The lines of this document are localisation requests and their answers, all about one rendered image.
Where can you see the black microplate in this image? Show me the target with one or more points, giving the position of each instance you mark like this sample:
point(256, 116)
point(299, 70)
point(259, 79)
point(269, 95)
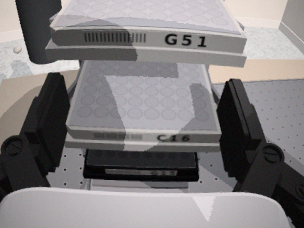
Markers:
point(141, 166)

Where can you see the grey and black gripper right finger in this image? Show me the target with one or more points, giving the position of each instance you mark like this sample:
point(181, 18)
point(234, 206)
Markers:
point(243, 151)

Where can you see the white microplate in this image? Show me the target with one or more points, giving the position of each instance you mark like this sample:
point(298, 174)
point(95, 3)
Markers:
point(143, 106)
point(177, 31)

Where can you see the grey base plate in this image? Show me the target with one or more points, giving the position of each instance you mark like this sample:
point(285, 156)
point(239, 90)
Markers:
point(279, 105)

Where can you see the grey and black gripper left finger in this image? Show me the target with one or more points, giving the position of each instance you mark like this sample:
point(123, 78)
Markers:
point(26, 159)

